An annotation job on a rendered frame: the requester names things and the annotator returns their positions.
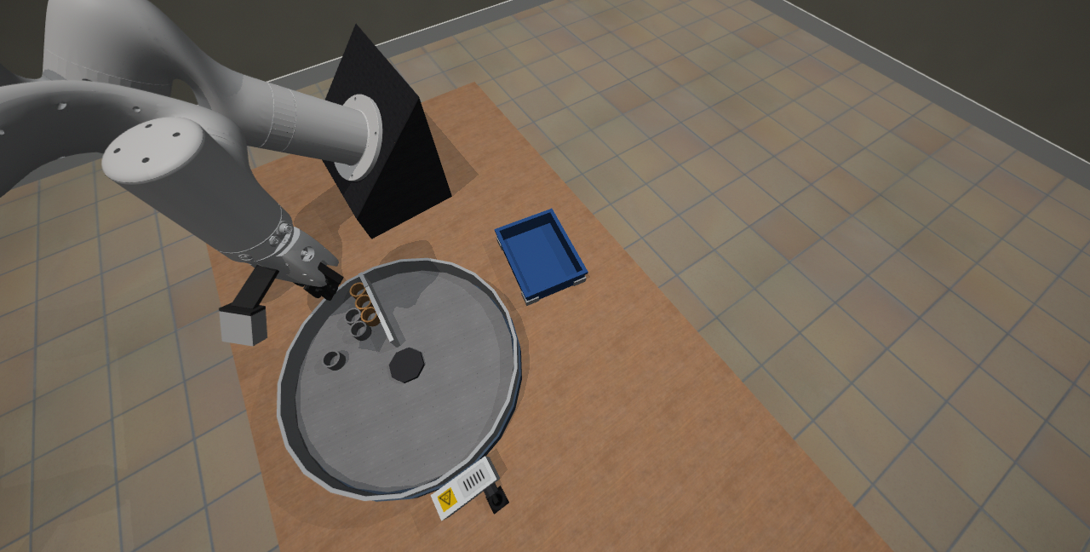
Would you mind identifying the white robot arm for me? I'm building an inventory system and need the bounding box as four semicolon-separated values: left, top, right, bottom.
0;0;382;347

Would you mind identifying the bronze bushing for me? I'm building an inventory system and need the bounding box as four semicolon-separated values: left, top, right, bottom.
360;307;382;326
355;295;373;312
349;283;368;299

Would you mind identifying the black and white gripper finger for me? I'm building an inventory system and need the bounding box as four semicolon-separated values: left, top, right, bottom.
294;283;320;298
314;262;344;301

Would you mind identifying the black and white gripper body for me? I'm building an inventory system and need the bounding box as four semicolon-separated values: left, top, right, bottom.
245;224;339;287

